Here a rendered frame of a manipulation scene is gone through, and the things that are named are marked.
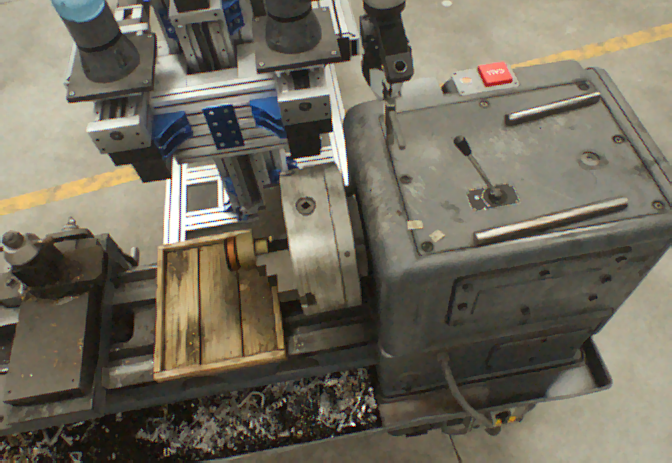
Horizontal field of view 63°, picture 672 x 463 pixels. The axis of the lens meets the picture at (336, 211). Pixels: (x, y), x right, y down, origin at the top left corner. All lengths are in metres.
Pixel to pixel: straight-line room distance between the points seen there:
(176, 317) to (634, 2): 3.29
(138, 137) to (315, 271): 0.69
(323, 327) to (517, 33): 2.52
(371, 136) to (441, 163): 0.16
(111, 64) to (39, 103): 2.10
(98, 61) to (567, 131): 1.13
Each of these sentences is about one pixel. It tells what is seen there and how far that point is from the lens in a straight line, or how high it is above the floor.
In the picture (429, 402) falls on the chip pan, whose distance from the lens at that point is 1.61.
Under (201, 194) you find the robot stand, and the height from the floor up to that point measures 0.21.
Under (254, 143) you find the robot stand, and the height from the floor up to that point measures 0.85.
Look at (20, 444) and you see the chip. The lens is 1.86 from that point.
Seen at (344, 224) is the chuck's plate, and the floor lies 1.22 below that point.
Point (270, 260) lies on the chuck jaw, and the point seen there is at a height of 1.11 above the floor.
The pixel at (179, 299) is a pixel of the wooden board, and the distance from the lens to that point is 1.43.
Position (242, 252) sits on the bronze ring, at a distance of 1.17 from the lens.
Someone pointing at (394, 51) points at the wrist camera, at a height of 1.50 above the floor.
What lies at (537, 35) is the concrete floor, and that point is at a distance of 3.52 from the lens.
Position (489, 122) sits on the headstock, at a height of 1.26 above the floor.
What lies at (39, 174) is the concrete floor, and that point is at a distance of 3.22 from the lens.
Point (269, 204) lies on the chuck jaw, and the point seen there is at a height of 1.17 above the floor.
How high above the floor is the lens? 2.09
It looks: 55 degrees down
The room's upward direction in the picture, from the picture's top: 7 degrees counter-clockwise
